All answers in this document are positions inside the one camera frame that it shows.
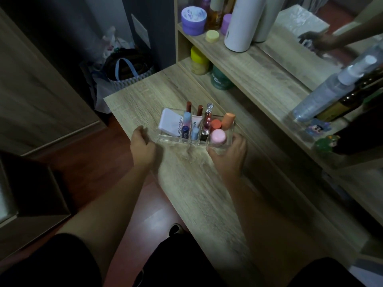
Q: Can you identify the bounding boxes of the person's right hand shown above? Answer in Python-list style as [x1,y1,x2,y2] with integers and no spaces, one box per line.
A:
[206,133,248,180]

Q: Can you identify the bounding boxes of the person's left hand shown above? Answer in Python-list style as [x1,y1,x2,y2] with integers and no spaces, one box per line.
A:
[130,125,157,171]

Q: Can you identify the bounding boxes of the clear acrylic cosmetics organizer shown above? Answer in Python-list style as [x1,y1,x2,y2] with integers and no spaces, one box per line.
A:
[157,107,237,147]

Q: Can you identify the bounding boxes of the person's left forearm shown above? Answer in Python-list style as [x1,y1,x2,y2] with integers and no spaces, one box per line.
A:
[56,164,159,280]

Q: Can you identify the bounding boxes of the person's right forearm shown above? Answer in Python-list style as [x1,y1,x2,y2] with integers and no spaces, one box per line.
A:
[220,175,310,284]

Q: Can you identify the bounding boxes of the pink round jar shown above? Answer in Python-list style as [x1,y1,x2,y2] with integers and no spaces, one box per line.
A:
[210,129,227,146]

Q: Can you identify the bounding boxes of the white square compact case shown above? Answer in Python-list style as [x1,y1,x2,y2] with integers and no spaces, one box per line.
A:
[159,108,184,138]

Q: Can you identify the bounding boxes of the clear capped pink lip gloss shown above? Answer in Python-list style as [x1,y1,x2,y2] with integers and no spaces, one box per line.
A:
[204,103,214,129]

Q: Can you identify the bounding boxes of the green jar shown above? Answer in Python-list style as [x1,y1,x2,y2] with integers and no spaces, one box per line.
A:
[210,66,235,91]

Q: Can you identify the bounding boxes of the wooden shelf unit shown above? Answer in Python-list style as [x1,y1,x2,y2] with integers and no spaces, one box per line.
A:
[174,0,383,227]

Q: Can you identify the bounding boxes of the yellow lidded jar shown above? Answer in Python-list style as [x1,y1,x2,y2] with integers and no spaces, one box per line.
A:
[190,46,211,76]

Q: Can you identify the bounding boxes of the white plastic bag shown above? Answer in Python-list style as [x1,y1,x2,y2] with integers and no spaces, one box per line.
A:
[79,26,136,87]

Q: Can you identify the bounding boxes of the blue cartoon figure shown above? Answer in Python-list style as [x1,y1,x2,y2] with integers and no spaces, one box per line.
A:
[305,118,333,138]

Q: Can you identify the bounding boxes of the green cartoon figure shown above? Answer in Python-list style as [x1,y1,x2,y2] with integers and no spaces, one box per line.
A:
[314,134,341,153]

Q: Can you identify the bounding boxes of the black shorts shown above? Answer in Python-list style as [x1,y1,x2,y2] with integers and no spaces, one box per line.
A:
[133,231,229,287]

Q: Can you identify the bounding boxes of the dark wooden box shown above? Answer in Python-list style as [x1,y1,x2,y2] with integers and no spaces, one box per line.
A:
[0,151,74,260]

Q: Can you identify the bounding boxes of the purple cream jar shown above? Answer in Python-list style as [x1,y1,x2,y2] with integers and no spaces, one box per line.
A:
[181,6,208,37]

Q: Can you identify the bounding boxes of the purple capped bottle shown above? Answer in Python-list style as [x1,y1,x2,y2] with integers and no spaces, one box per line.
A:
[220,14,233,36]

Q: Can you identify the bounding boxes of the large white cylinder bottle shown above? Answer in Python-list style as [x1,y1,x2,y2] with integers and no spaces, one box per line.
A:
[224,0,267,53]

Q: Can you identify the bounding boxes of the clear spray bottle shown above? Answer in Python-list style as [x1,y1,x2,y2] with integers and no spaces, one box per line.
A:
[292,55,378,122]

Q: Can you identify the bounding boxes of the mirror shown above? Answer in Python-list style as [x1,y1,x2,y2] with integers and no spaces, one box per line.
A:
[258,0,383,97]

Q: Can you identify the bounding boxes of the amber liquid bottle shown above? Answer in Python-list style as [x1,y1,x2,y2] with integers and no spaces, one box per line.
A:
[207,0,234,31]

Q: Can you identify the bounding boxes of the dark amber bottle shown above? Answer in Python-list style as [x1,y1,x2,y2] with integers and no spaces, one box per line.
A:
[316,67,383,123]

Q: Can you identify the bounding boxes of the black shirt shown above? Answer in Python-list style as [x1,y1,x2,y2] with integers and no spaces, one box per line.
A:
[0,232,369,287]

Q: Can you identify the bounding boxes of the woven bag with blue handles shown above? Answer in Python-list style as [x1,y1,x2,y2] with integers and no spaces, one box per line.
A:
[91,48,156,114]

